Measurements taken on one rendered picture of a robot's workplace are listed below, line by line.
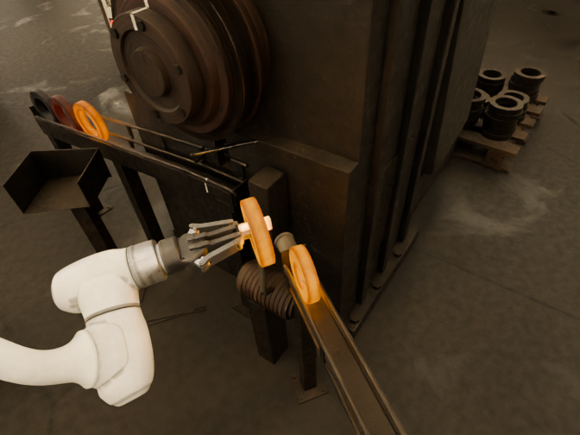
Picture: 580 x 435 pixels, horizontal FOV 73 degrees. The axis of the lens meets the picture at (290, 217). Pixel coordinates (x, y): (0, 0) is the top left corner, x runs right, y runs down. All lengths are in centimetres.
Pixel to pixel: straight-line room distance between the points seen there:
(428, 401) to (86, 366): 124
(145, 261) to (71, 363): 21
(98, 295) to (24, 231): 186
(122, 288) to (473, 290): 156
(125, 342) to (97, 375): 7
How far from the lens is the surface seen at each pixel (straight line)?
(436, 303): 191
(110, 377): 81
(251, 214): 80
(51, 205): 169
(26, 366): 79
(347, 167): 109
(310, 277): 97
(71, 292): 86
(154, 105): 118
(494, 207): 244
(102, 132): 185
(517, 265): 218
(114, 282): 83
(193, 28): 101
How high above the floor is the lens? 153
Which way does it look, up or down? 44 degrees down
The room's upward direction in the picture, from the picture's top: 4 degrees counter-clockwise
